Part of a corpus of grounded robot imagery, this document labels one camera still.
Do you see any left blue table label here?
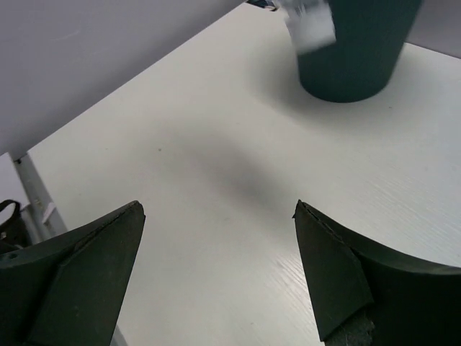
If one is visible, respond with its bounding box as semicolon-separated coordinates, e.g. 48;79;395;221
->
246;0;279;12

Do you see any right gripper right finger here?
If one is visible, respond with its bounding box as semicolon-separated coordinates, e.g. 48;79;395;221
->
293;201;460;345

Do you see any dark green plastic bin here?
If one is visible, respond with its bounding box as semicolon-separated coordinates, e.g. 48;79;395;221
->
297;0;422;103

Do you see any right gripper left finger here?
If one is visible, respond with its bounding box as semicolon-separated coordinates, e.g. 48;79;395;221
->
1;201;146;345

